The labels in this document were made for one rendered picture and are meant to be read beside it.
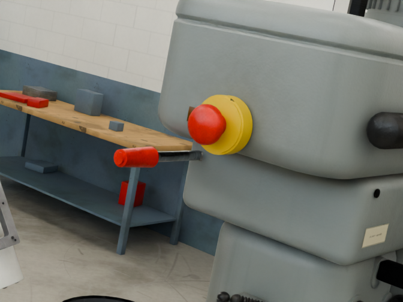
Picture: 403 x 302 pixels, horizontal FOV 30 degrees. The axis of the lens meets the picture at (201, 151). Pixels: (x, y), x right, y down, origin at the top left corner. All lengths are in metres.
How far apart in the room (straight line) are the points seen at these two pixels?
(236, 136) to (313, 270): 0.22
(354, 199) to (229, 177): 0.16
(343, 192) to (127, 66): 6.14
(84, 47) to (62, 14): 0.45
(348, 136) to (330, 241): 0.14
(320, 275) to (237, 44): 0.29
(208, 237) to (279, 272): 5.43
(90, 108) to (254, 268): 5.85
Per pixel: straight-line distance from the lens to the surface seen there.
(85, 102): 6.78
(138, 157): 0.81
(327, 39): 0.72
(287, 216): 0.84
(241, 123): 0.73
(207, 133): 0.72
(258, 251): 0.91
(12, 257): 0.74
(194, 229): 6.41
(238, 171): 0.87
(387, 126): 0.71
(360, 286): 0.93
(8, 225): 0.72
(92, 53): 7.22
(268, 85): 0.74
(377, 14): 1.12
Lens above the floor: 1.85
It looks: 9 degrees down
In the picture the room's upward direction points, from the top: 11 degrees clockwise
